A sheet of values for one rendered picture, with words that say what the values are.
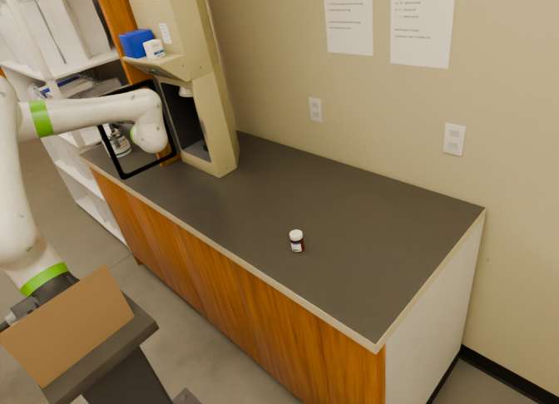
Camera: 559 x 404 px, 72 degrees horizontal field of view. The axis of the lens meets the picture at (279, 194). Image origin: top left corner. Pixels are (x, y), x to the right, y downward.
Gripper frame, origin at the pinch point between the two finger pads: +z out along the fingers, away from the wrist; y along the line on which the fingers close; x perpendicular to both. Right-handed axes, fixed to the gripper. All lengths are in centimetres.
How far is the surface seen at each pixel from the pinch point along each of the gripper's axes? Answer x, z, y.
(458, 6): -31, -115, -69
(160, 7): -40, -22, -26
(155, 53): -24.8, -20.2, -19.1
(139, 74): -12.6, 7.6, -22.3
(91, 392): 47, -73, 61
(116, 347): 34, -76, 50
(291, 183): 34, -62, -41
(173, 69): -19.4, -29.4, -19.7
